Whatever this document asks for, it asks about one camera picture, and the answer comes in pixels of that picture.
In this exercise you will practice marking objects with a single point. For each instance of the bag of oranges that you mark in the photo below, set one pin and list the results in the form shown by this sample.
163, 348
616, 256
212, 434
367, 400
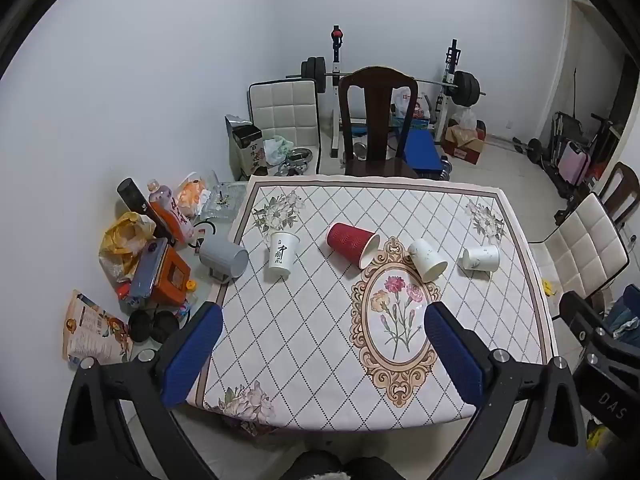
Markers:
190, 195

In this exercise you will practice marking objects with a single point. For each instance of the small black dumbbell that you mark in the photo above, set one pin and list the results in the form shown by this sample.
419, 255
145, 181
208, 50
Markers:
150, 325

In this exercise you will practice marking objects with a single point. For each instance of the small yellow toy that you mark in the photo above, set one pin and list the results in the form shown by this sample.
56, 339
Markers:
550, 288

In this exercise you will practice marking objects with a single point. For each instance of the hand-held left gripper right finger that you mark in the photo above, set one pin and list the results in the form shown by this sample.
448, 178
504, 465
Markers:
455, 360

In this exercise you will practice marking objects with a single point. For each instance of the white marbled paper cup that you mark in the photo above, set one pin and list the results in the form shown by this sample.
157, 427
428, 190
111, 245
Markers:
481, 258

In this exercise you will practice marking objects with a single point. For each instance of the white green plastic bag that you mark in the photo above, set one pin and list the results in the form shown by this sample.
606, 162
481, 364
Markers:
275, 150

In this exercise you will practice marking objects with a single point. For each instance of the barbell with black plates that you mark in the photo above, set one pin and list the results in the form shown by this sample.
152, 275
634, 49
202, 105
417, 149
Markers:
465, 87

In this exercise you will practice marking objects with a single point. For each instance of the folded black cart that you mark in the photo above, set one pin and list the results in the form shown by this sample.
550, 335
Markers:
565, 132

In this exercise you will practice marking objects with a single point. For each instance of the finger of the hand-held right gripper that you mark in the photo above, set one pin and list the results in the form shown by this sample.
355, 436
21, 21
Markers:
580, 307

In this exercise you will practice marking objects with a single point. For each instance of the cardboard box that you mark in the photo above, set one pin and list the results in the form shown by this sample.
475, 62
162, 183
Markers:
462, 144

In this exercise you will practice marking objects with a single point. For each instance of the blue bench pad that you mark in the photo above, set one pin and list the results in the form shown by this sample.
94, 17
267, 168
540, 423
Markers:
421, 149

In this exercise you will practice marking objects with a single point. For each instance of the clear plastic bag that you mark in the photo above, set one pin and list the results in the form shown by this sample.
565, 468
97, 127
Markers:
467, 119

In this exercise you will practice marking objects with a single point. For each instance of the pink suitcase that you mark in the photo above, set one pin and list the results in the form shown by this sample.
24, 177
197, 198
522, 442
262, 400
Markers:
575, 161

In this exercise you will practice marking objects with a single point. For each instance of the white cup with black print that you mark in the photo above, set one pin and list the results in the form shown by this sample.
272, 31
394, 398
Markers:
282, 257

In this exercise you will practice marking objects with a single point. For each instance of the white padded chair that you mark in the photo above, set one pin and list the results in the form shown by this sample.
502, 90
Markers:
285, 112
580, 252

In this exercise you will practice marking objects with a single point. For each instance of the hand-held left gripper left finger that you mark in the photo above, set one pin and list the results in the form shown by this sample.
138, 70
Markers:
192, 355

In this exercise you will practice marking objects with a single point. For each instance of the black bottle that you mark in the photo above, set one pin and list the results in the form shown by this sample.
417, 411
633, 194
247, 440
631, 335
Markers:
132, 197

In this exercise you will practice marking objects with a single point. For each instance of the white weight rack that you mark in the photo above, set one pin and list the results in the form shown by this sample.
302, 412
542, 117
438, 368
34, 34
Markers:
334, 110

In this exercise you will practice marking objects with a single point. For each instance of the blue phone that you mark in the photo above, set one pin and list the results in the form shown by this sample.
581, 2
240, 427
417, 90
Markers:
147, 266

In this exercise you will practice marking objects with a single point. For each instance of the plain white paper cup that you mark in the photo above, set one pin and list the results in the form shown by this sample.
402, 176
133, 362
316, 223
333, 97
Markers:
426, 259

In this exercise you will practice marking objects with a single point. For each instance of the blue denim cloth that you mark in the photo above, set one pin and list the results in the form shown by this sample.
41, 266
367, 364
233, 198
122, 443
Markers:
625, 312

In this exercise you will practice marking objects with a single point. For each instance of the white plastic bag red print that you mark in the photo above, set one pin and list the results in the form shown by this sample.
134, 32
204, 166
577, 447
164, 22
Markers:
407, 102

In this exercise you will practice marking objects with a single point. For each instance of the printed snack bag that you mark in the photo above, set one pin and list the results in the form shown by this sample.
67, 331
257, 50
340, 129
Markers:
92, 331

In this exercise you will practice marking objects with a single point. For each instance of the metal bowls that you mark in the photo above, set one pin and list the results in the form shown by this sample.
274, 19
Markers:
296, 161

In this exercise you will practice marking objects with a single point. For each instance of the orange drink bottle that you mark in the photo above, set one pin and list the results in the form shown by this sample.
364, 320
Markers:
167, 211

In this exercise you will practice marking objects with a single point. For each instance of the red ribbed paper cup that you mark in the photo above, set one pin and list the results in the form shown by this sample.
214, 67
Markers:
350, 244

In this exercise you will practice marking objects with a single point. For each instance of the orange box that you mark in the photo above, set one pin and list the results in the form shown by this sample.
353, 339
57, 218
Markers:
171, 276

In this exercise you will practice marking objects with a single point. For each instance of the grey mug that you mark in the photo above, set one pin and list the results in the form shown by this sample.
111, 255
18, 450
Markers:
223, 259

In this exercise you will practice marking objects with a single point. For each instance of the glass ashtray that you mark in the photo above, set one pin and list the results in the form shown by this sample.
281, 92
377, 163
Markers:
220, 201

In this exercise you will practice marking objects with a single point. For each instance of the dark wooden chair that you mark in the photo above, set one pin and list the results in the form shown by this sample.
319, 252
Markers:
377, 120
620, 190

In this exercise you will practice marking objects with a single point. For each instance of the floral printed tablecloth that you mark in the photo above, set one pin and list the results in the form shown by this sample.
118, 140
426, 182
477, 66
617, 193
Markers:
310, 340

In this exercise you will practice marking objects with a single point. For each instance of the yellow plastic bag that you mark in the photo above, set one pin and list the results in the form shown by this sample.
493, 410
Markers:
122, 241

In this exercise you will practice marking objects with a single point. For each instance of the black printed box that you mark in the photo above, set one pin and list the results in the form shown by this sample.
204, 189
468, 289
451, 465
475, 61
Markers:
243, 149

